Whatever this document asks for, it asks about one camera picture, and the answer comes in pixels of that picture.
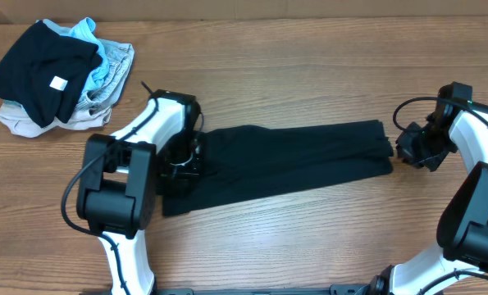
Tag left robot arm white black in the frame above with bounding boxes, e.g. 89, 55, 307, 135
74, 90, 203, 294

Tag beige folded garment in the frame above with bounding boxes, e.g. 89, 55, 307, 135
0, 102, 112, 138

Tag black polo shirt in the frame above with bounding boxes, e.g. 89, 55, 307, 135
162, 120, 393, 217

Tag folded black garment on pile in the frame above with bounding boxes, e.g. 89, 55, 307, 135
0, 21, 90, 127

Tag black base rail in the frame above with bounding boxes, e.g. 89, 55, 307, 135
149, 284, 369, 295

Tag light denim jeans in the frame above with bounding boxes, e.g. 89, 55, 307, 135
75, 39, 135, 115

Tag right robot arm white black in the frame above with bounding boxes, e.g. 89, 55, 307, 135
359, 82, 488, 295

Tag light blue garment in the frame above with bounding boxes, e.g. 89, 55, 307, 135
43, 17, 109, 93

